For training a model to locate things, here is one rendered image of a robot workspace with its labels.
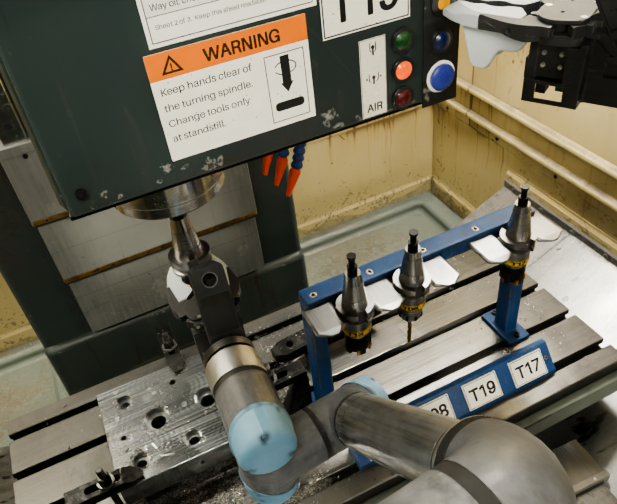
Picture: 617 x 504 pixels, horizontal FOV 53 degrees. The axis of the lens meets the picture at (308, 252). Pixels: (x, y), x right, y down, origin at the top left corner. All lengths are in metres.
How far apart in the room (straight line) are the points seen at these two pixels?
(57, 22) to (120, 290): 1.02
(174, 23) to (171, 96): 0.06
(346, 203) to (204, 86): 1.58
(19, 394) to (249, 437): 1.34
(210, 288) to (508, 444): 0.45
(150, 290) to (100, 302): 0.12
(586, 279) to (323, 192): 0.87
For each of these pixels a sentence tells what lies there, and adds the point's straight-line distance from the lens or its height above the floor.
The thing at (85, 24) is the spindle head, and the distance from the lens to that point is 0.56.
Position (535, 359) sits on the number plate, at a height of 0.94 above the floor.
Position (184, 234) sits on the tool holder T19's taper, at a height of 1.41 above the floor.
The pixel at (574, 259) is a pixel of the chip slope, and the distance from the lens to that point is 1.73.
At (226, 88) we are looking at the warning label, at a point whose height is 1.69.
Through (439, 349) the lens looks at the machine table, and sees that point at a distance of 1.37.
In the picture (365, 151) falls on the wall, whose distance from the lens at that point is 2.07.
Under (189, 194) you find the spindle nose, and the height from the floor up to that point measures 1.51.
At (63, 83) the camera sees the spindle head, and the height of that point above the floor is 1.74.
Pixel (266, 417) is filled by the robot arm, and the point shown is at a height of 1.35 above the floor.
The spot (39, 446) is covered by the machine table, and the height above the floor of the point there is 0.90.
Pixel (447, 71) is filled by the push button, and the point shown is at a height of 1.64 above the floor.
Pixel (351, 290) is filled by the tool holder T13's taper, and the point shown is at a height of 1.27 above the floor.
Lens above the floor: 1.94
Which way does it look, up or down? 40 degrees down
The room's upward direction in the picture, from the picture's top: 8 degrees counter-clockwise
